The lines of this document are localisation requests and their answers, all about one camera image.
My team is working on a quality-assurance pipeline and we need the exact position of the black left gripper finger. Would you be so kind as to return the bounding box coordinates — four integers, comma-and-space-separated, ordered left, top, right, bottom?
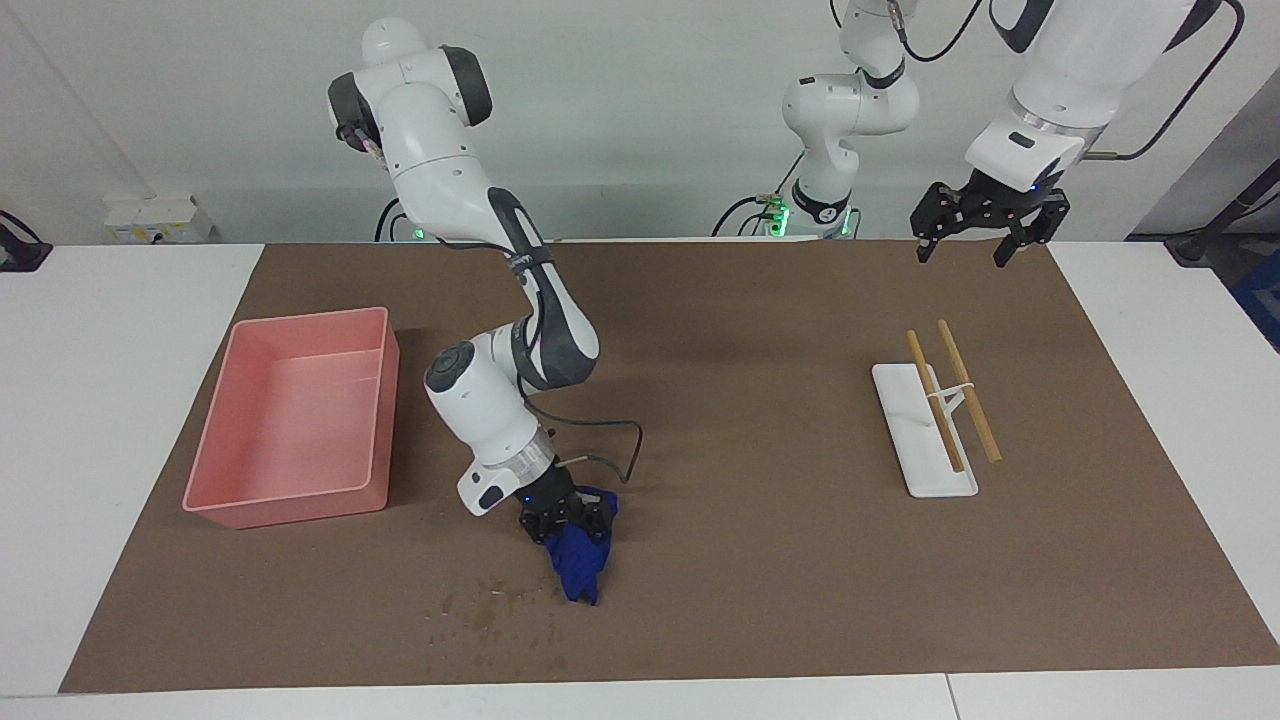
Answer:
909, 182, 970, 265
992, 191, 1071, 269

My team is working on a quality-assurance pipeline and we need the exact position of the blue towel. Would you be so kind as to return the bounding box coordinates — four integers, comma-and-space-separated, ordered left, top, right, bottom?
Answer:
543, 487, 619, 607

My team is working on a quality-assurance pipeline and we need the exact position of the white towel rack stand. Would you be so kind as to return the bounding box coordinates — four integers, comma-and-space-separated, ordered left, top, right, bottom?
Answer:
871, 362, 980, 499

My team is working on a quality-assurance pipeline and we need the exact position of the black stand leg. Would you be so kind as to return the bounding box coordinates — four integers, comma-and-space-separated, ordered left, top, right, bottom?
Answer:
1165, 160, 1280, 267

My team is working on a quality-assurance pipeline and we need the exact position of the brown table mat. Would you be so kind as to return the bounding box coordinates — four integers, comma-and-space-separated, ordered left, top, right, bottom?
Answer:
58, 238, 1280, 694

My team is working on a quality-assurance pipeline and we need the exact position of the wooden rack rod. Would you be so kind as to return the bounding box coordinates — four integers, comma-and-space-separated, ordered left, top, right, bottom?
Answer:
906, 330, 967, 474
936, 319, 1003, 465

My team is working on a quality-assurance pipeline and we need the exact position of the blue box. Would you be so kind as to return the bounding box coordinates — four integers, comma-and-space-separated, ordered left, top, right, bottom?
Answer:
1230, 250, 1280, 351

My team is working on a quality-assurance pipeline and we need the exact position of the pink plastic bin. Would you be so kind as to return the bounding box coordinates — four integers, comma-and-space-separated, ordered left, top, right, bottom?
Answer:
182, 306, 401, 530

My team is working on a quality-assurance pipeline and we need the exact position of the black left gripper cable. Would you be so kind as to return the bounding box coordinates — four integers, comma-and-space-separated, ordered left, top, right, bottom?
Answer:
1085, 0, 1247, 162

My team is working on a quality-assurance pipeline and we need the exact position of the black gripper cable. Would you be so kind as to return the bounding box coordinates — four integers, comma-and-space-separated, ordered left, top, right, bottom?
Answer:
525, 400, 645, 487
1085, 0, 1247, 162

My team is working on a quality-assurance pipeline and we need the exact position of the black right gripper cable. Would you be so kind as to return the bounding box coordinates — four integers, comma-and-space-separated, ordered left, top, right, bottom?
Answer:
525, 400, 645, 487

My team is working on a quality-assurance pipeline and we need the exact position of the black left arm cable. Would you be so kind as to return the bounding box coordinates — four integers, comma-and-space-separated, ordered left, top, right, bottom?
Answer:
893, 0, 987, 65

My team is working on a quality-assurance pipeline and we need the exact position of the black left base cable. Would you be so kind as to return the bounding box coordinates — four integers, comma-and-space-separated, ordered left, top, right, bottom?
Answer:
711, 150, 806, 238

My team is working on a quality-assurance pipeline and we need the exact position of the black clamp mount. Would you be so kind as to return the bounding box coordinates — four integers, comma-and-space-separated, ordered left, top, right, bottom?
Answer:
0, 210, 53, 273

